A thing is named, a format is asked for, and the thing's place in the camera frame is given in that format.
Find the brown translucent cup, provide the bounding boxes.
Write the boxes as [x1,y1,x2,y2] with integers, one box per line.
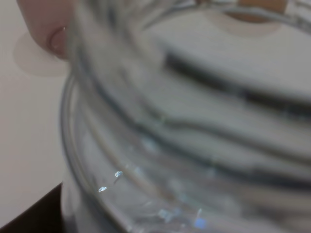
[194,0,287,25]

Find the pink translucent cup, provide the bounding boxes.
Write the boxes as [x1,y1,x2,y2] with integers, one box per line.
[17,0,74,59]

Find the clear plastic water bottle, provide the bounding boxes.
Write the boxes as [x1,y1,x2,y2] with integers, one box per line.
[61,0,311,233]

